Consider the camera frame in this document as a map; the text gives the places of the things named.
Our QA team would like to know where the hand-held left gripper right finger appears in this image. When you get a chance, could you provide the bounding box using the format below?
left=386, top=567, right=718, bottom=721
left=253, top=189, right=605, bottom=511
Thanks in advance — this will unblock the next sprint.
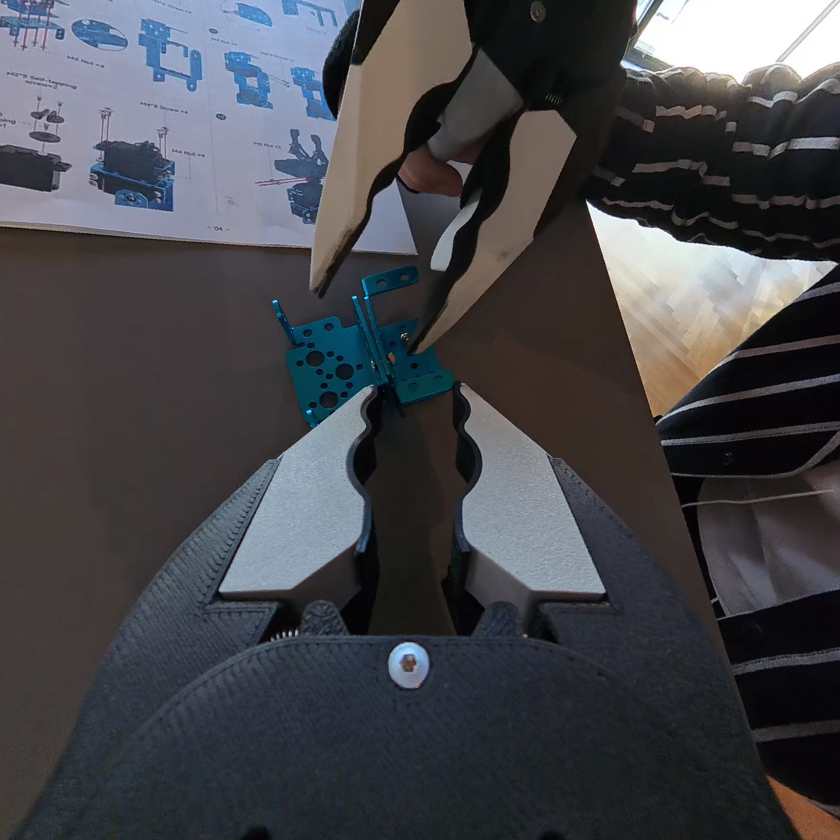
left=446, top=382, right=607, bottom=603

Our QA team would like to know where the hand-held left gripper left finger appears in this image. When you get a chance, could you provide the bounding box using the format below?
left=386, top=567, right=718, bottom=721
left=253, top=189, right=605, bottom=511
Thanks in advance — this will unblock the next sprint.
left=218, top=384, right=380, bottom=603

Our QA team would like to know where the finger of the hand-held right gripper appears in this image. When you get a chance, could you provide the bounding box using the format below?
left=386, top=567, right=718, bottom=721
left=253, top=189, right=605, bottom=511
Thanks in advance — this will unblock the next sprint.
left=308, top=0, right=484, bottom=296
left=407, top=105, right=580, bottom=355

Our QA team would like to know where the blue metal bracket assembly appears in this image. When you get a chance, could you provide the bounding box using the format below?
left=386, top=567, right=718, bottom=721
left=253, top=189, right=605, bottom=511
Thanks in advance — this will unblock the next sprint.
left=272, top=265, right=455, bottom=429

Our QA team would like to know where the person's right forearm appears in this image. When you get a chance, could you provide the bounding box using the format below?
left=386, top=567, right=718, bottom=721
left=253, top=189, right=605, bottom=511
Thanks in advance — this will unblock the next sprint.
left=581, top=62, right=840, bottom=265

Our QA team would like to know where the dark brown desk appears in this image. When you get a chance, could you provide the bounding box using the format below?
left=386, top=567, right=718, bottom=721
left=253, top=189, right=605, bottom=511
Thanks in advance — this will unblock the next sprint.
left=0, top=180, right=732, bottom=840

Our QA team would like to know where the person's right hand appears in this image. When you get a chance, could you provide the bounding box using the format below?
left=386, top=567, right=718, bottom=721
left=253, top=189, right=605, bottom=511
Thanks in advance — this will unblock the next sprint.
left=396, top=49, right=527, bottom=198

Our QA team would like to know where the printed instruction sheet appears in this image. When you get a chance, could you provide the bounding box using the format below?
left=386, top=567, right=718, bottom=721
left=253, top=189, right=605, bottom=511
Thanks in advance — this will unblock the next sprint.
left=0, top=0, right=421, bottom=257

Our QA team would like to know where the person's torso striped clothing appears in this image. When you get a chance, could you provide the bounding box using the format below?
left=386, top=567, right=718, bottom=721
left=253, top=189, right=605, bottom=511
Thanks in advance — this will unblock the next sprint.
left=656, top=266, right=840, bottom=818

